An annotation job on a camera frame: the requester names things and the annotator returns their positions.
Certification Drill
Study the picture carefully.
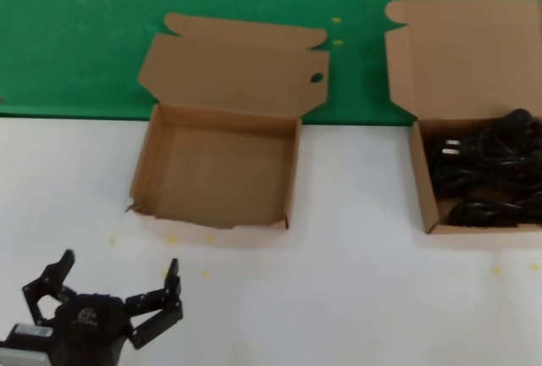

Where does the cardboard box with holed flap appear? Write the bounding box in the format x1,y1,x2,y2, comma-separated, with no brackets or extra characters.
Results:
124,12,330,231

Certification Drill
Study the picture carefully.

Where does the green table mat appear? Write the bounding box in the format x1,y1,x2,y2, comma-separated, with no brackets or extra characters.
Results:
0,0,542,126

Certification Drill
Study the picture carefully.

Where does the open cardboard box plain flap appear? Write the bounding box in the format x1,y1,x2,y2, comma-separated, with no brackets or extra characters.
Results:
384,0,542,236

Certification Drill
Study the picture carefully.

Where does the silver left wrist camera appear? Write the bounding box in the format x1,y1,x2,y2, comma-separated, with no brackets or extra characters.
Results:
0,322,56,366

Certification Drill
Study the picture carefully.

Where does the black power cable with plug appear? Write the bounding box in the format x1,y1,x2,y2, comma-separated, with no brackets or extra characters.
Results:
426,128,522,191

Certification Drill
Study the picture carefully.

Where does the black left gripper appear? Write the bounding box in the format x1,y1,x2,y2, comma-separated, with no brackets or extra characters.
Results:
21,249,185,366

